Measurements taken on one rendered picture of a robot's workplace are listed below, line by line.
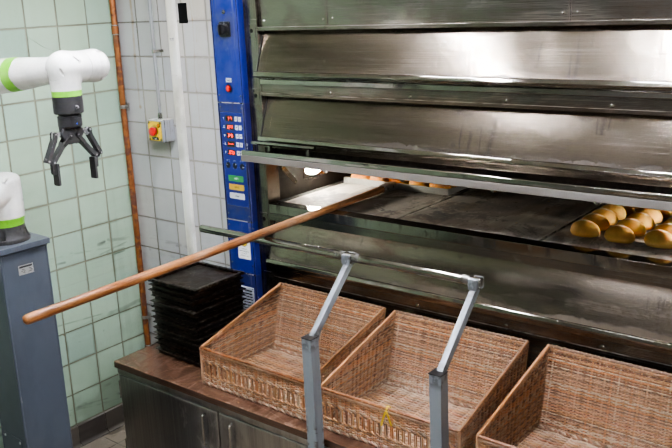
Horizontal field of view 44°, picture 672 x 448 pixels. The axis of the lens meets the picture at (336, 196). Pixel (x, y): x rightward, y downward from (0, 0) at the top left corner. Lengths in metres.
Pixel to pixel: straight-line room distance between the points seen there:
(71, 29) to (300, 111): 1.17
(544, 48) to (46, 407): 2.21
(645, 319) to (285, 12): 1.72
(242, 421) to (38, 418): 0.77
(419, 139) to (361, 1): 0.54
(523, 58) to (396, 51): 0.49
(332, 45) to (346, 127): 0.31
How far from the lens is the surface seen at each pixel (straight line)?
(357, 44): 3.13
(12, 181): 3.19
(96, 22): 4.04
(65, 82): 2.72
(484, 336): 3.01
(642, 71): 2.61
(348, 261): 2.80
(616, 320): 2.81
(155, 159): 4.01
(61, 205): 3.97
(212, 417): 3.30
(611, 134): 2.69
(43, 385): 3.40
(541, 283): 2.90
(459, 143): 2.90
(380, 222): 3.17
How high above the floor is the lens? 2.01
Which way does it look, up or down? 13 degrees down
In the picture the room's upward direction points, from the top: 3 degrees counter-clockwise
